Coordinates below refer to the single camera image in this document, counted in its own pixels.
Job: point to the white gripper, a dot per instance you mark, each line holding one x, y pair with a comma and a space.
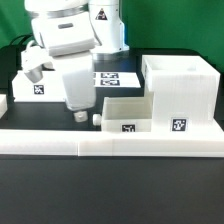
77, 75

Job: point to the white drawer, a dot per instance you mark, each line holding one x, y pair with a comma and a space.
48, 89
125, 114

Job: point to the white front drawer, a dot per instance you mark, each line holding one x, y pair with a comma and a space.
125, 114

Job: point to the white drawer cabinet box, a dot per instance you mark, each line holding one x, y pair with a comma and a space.
184, 90

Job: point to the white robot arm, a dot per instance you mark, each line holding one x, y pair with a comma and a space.
68, 36

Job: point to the white marker sheet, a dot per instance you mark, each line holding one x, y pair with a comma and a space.
116, 79

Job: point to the white L-shaped fence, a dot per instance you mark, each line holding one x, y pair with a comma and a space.
72, 143

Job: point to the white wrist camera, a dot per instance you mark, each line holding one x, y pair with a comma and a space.
34, 60

